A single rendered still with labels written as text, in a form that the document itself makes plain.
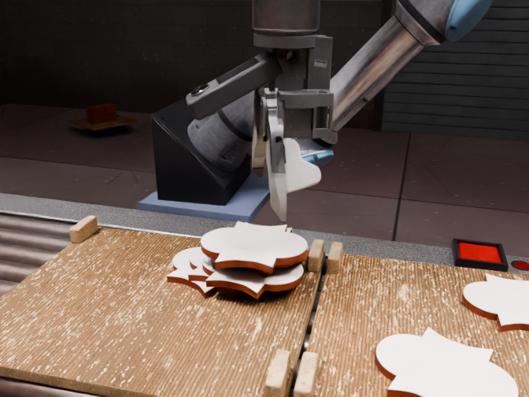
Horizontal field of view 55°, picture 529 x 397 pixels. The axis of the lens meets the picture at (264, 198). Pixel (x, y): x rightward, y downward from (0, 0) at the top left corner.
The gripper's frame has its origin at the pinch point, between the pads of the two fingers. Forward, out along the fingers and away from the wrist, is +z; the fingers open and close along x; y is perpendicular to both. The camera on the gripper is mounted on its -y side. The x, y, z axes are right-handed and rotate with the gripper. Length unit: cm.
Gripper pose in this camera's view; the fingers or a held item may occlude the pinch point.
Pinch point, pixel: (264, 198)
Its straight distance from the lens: 64.6
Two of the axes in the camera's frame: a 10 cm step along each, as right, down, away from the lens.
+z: -0.1, 9.2, 3.8
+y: 9.8, -0.6, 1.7
